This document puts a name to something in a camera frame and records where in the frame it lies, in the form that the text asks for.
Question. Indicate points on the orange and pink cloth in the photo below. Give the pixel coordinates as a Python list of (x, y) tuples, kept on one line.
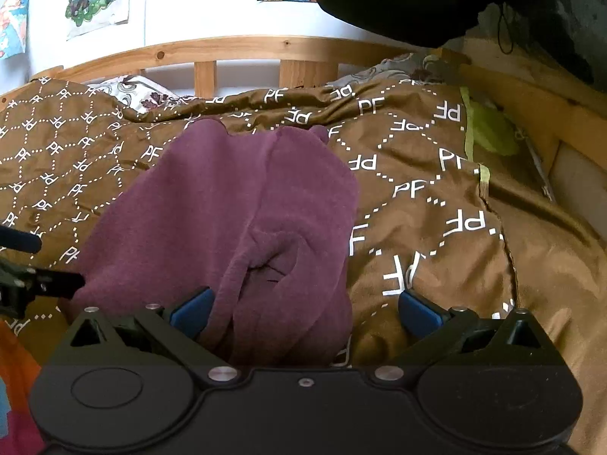
[(16, 388)]

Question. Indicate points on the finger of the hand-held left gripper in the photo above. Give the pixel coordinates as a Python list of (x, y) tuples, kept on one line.
[(57, 282), (21, 240)]

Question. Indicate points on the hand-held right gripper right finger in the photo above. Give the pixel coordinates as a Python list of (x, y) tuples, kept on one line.
[(419, 315)]

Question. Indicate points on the light blue wall poster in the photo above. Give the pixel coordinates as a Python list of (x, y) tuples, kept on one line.
[(13, 19)]

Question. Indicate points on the floral patterned pillow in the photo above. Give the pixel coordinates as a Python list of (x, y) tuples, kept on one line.
[(137, 95), (393, 68)]

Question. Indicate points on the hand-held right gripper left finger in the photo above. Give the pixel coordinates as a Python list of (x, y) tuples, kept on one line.
[(192, 310)]

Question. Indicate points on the lime green cloth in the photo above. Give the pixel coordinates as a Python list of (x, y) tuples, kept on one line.
[(491, 130)]

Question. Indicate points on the tan satin bedsheet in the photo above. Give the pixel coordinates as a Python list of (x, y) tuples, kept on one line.
[(555, 265)]

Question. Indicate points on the maroon small garment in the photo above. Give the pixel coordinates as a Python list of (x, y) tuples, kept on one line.
[(189, 208)]

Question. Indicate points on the wooden bed frame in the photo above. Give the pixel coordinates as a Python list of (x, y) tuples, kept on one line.
[(237, 50)]

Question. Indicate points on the brown patterned blanket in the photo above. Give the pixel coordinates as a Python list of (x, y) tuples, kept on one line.
[(417, 227)]

